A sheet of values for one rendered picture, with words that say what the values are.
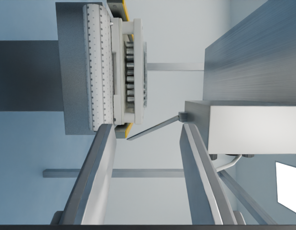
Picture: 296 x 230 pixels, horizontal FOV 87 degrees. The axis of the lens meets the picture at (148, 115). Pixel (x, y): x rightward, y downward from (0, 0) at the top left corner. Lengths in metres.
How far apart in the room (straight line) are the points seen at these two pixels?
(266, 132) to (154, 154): 3.24
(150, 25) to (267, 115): 3.91
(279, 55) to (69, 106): 0.52
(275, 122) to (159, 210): 3.68
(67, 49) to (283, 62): 0.50
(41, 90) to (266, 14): 0.66
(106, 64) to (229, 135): 0.30
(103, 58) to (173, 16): 4.03
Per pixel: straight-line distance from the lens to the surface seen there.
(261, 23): 0.61
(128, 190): 3.80
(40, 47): 0.56
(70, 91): 0.40
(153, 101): 3.54
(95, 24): 0.37
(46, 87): 0.54
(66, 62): 0.40
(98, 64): 0.35
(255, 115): 0.39
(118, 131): 0.35
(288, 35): 0.52
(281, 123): 0.42
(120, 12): 0.41
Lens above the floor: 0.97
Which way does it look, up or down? level
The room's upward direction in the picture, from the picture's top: 90 degrees clockwise
